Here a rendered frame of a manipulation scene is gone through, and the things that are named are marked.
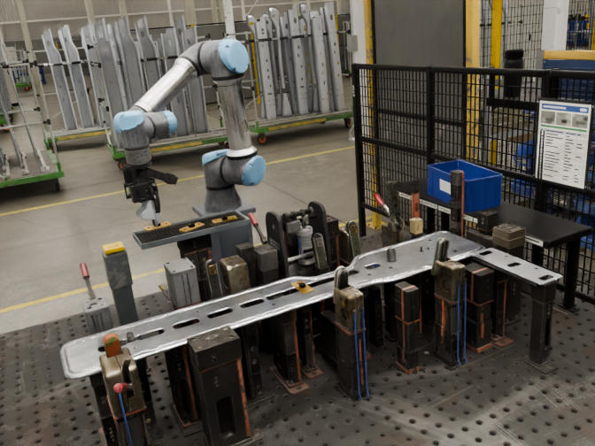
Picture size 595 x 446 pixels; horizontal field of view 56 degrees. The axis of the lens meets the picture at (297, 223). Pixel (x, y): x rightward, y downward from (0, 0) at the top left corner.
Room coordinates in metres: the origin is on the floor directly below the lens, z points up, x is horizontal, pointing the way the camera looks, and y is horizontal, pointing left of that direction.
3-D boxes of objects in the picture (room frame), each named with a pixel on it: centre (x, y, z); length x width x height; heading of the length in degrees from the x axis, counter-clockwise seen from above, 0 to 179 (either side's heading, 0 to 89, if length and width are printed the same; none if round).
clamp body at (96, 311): (1.47, 0.61, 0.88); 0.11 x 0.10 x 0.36; 26
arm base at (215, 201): (2.18, 0.30, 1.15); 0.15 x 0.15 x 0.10
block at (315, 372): (1.59, 0.01, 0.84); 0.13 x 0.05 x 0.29; 26
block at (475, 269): (1.64, -0.57, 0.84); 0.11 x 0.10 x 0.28; 26
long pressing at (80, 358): (1.56, 0.02, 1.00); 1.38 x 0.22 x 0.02; 116
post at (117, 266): (1.66, 0.59, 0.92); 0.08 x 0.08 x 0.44; 26
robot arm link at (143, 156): (1.70, 0.47, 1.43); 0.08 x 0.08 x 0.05
